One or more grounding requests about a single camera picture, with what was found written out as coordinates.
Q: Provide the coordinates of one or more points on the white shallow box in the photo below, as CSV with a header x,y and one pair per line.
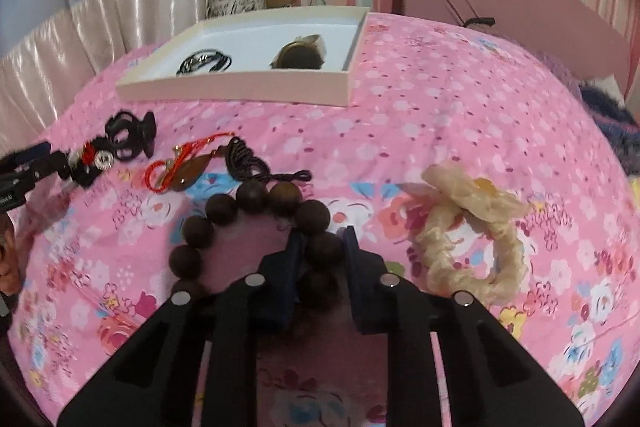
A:
x,y
240,92

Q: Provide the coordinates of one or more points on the pink headboard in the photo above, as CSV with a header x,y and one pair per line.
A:
x,y
525,7

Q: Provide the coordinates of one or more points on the cardboard box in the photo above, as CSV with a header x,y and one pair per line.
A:
x,y
282,1

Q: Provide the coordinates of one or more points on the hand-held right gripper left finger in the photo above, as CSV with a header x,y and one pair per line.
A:
x,y
286,279

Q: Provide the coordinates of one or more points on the cream fabric scrunchie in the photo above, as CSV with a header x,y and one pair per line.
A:
x,y
505,252

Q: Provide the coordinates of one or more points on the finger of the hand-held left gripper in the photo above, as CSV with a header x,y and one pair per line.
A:
x,y
47,171
30,153

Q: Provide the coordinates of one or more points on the person's left hand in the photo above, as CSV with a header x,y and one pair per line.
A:
x,y
10,257

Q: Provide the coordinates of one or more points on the black and white tote bag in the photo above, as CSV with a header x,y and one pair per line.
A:
x,y
235,2

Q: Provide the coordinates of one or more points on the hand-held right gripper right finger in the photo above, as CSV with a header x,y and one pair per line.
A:
x,y
357,289

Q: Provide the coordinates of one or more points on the black hair claw clip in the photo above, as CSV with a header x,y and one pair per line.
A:
x,y
135,127

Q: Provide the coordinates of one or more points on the white pillow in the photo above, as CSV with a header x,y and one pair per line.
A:
x,y
611,87

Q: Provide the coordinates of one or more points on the purple blanket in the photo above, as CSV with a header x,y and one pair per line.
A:
x,y
607,117

